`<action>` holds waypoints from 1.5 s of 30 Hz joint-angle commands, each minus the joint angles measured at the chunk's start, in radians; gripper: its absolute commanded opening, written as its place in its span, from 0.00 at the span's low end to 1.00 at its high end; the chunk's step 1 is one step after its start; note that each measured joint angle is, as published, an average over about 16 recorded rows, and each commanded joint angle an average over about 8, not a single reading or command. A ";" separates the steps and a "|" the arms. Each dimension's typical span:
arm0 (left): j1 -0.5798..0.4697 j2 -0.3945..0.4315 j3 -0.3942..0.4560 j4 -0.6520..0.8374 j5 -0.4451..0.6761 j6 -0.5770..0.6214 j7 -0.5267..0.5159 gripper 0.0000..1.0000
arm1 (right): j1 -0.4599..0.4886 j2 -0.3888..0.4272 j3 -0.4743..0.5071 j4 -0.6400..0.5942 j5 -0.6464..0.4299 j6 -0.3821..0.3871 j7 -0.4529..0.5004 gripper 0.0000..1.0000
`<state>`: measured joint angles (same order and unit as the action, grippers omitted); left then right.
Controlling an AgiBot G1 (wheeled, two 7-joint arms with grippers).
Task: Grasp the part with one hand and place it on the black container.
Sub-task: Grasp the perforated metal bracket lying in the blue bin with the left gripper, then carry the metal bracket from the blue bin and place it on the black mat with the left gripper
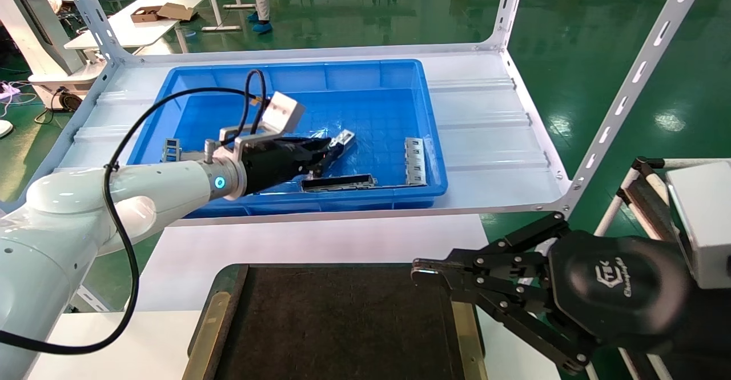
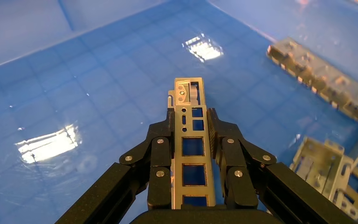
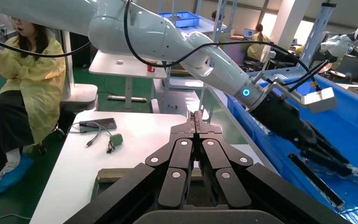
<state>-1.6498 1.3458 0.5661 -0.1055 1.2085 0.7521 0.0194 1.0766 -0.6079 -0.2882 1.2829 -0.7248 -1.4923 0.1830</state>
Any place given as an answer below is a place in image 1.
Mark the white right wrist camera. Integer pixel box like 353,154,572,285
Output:
665,160,731,289

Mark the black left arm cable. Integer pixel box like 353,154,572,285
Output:
0,70,269,355

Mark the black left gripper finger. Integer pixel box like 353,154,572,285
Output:
307,146,343,178
297,137,333,155

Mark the white mobile machine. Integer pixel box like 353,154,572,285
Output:
0,0,109,112

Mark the small silver metal bracket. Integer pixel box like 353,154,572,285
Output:
327,130,356,158

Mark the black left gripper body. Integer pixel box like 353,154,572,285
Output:
243,137,312,196

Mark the white background table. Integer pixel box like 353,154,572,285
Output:
64,0,205,55

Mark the open cardboard box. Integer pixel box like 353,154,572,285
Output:
130,2,195,23

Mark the long black metal part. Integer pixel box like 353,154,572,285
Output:
300,174,377,193

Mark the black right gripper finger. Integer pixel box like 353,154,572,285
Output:
411,270,599,377
411,211,572,279

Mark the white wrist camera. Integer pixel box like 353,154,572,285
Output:
262,91,306,135
665,160,731,289

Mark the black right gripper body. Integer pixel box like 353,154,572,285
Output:
548,230,694,355

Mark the white metal shelf rack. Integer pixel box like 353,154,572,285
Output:
0,0,717,312

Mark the blue plastic bin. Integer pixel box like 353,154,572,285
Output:
111,59,449,219

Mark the black container tray gold rim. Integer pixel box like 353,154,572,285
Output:
183,263,486,380

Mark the silver perforated metal bracket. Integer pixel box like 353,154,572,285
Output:
404,137,428,187

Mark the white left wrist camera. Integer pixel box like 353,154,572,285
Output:
262,91,306,135

